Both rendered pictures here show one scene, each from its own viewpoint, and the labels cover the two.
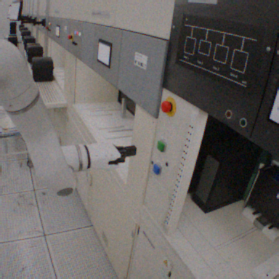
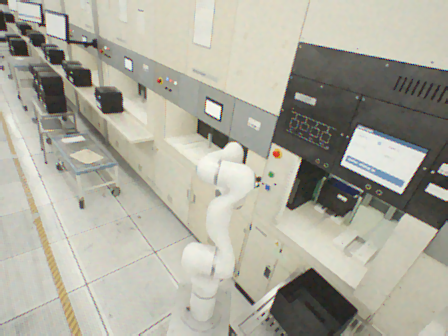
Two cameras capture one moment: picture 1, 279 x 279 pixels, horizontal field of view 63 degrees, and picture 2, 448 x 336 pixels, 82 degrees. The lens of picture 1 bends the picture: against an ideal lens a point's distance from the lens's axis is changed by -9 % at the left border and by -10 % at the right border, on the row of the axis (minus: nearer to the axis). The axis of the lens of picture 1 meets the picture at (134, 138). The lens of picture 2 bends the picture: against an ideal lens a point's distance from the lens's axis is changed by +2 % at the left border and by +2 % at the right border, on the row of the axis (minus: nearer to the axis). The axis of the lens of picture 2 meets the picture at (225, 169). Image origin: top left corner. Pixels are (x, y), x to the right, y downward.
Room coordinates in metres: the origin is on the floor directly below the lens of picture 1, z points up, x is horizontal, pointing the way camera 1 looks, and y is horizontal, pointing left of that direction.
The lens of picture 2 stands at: (-0.49, 0.58, 2.00)
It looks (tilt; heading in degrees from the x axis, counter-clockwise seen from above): 30 degrees down; 344
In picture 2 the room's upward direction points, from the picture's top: 10 degrees clockwise
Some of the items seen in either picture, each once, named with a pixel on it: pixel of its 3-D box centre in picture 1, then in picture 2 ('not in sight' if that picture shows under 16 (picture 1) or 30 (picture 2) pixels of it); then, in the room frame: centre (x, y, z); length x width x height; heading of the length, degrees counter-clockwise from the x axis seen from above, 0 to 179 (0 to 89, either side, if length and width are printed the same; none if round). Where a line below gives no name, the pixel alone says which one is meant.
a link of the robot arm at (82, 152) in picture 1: (81, 157); not in sight; (0.65, 0.16, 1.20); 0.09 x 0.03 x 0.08; 29
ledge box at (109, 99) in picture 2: (41, 68); (108, 99); (2.89, 1.23, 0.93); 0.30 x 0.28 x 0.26; 26
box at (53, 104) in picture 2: not in sight; (54, 101); (3.64, 2.12, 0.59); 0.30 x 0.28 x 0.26; 29
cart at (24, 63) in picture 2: not in sight; (30, 82); (5.14, 3.02, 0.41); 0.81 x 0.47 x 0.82; 30
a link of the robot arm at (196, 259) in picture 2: not in sight; (201, 268); (0.23, 0.40, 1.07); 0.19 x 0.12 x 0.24; 69
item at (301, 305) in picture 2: not in sight; (311, 310); (0.11, -0.15, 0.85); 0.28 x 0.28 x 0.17; 24
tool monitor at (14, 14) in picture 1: (27, 14); (73, 31); (3.25, 1.62, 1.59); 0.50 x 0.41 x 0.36; 119
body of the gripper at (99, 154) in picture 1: (99, 155); not in sight; (0.68, 0.10, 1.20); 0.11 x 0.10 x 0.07; 119
